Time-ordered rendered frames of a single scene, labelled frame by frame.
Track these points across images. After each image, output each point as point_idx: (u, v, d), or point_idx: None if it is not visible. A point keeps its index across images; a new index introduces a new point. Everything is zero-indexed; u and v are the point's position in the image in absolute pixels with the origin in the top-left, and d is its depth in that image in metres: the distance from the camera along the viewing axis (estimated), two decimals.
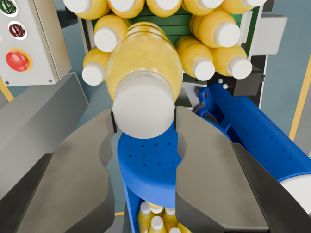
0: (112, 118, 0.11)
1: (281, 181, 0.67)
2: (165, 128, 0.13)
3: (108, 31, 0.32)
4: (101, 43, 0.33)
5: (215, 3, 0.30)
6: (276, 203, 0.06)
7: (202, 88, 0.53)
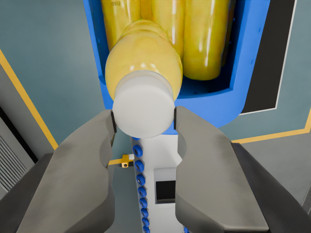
0: (112, 118, 0.11)
1: None
2: (165, 127, 0.13)
3: None
4: None
5: None
6: (276, 203, 0.06)
7: None
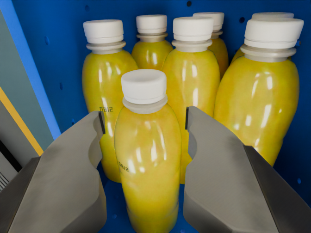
0: (100, 119, 0.11)
1: None
2: (159, 86, 0.15)
3: None
4: None
5: None
6: (289, 209, 0.06)
7: None
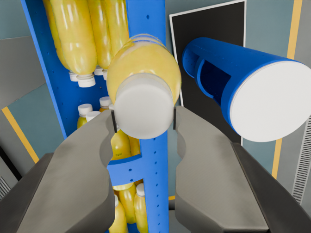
0: (113, 118, 0.11)
1: (251, 73, 0.55)
2: (115, 203, 0.63)
3: (157, 92, 0.11)
4: (131, 121, 0.12)
5: None
6: (276, 203, 0.06)
7: None
